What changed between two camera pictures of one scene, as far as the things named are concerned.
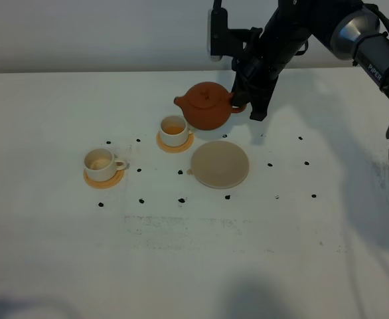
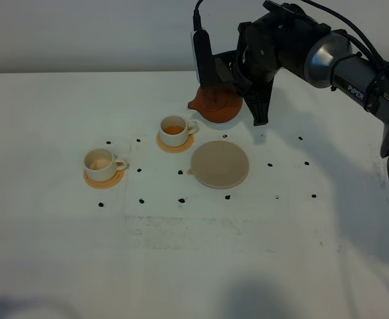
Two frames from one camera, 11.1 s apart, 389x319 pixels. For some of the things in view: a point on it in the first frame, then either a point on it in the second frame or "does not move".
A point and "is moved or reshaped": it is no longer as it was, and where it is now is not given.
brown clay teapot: (208, 106) is moved or reshaped
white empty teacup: (100, 165) does not move
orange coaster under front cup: (104, 185) does not move
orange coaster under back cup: (174, 149) does not move
